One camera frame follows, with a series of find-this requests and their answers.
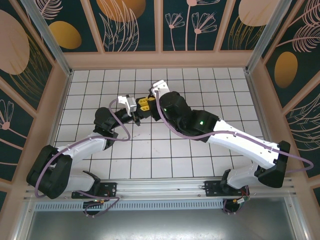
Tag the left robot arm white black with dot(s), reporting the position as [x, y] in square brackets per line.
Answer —
[80, 181]

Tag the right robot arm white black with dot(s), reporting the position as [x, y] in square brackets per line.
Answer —
[237, 142]

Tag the grey metal sheet panel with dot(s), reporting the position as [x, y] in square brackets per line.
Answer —
[155, 226]

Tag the aluminium table edge rail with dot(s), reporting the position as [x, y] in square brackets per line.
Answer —
[53, 125]
[257, 107]

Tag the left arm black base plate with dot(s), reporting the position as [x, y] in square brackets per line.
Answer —
[107, 188]

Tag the aluminium mounting rail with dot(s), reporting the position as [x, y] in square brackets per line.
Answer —
[155, 186]

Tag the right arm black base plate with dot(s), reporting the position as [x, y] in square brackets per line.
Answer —
[212, 188]

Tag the aluminium frame post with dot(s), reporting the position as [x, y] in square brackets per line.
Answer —
[47, 32]
[270, 32]

